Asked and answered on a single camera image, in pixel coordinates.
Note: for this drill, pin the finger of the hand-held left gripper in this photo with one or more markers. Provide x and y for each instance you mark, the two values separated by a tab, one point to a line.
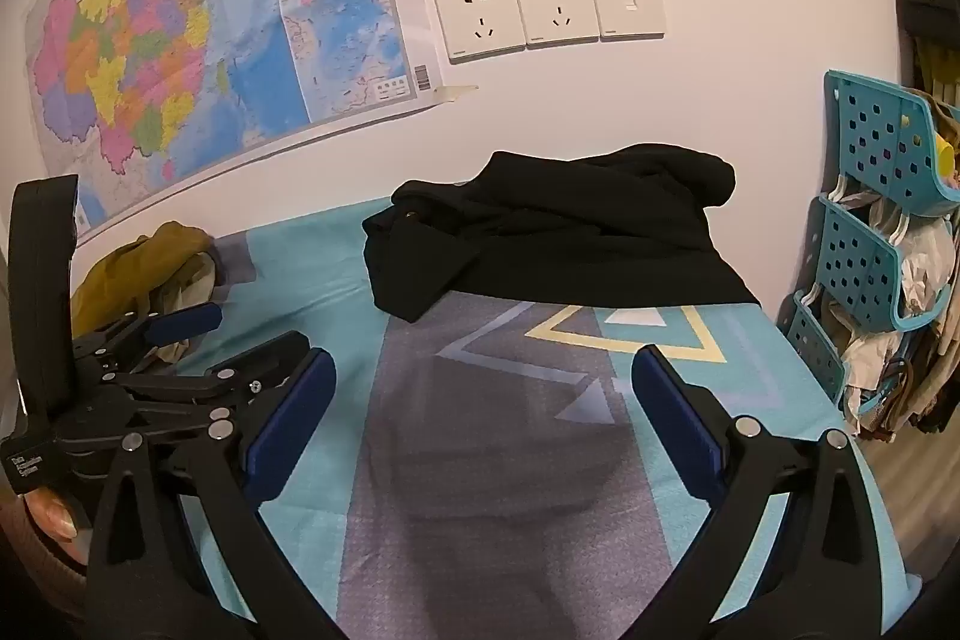
184	321
251	362

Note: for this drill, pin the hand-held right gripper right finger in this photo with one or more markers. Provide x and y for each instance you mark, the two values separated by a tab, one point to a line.
679	415

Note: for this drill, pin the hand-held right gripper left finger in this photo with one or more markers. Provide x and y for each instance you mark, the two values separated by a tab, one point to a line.
294	430

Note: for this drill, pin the black garment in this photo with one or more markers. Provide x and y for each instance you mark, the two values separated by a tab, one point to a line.
562	220

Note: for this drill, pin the pile of beige clothes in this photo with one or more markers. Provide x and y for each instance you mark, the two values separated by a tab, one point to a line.
930	377

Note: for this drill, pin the person's left hand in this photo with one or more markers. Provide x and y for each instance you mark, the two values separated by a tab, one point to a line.
52	516

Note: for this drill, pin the mustard garment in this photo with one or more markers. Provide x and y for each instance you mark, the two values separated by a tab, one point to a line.
150	257

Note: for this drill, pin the teal grey patterned bed sheet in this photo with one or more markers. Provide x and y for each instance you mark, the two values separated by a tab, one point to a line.
487	422

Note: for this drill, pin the white plastic bag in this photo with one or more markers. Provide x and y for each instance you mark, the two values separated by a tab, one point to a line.
926	265

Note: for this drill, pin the blue plastic storage rack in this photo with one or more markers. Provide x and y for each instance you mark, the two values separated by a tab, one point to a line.
862	145

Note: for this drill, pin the clear tape strip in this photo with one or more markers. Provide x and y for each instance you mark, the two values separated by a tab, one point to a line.
456	93

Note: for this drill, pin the small yellow item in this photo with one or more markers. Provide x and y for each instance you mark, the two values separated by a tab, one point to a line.
945	154

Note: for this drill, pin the black handbag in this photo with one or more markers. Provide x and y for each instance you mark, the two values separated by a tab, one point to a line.
926	6

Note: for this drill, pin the colourful wall map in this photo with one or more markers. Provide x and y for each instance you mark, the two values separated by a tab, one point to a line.
187	10

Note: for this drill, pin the white wall socket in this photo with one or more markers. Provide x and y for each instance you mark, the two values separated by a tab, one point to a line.
556	9
480	19

